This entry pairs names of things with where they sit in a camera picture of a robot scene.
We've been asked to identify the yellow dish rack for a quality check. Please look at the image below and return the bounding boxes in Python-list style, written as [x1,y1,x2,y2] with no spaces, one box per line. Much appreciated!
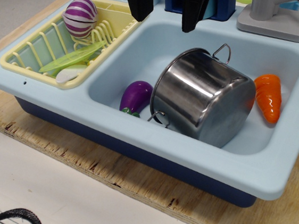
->
[0,0,140,89]

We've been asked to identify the white toy vegetable piece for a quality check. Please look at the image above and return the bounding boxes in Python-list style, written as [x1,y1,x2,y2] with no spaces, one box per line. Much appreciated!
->
[55,64,87,84]

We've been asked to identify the grey toy faucet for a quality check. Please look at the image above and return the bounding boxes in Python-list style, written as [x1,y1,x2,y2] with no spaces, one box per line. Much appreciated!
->
[237,0,299,43]

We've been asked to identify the orange toy carrot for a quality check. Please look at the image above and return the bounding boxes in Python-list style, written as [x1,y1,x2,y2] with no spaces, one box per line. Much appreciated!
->
[254,74,282,124]

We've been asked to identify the stainless steel pot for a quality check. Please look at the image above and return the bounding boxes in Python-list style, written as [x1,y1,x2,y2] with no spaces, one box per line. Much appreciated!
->
[149,48,256,147]

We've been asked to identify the purple toy eggplant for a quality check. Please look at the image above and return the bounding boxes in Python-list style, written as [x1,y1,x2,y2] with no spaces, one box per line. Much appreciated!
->
[119,80,153,118]

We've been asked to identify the wooden board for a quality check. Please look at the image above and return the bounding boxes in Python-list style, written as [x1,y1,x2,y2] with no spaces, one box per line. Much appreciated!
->
[0,0,299,224]

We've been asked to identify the light blue toy sink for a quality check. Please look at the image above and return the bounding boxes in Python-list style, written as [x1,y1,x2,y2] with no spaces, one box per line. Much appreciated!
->
[0,4,299,208]

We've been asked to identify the purple white toy onion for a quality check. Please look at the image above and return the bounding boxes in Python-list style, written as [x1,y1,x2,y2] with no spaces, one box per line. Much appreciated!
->
[62,0,98,39]

